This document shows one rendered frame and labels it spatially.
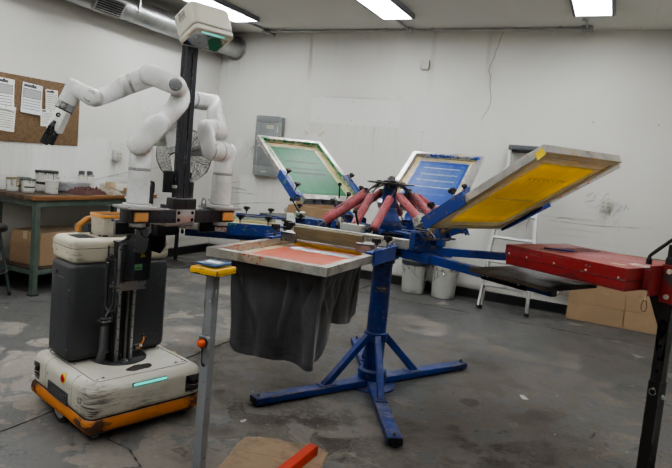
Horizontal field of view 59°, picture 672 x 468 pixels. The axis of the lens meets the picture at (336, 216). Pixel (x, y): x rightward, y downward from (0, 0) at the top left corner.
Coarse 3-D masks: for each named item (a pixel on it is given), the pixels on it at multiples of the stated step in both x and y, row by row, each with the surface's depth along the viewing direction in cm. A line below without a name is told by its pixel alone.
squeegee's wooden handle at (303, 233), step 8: (296, 232) 306; (304, 232) 304; (312, 232) 302; (320, 232) 300; (328, 232) 298; (336, 232) 296; (296, 240) 306; (312, 240) 302; (320, 240) 300; (328, 240) 298; (336, 240) 296; (344, 240) 295; (352, 240) 293; (360, 240) 291
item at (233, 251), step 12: (252, 240) 290; (264, 240) 294; (276, 240) 305; (216, 252) 256; (228, 252) 254; (240, 252) 252; (264, 264) 246; (276, 264) 244; (288, 264) 241; (300, 264) 239; (312, 264) 239; (336, 264) 244; (348, 264) 253; (360, 264) 265; (324, 276) 235
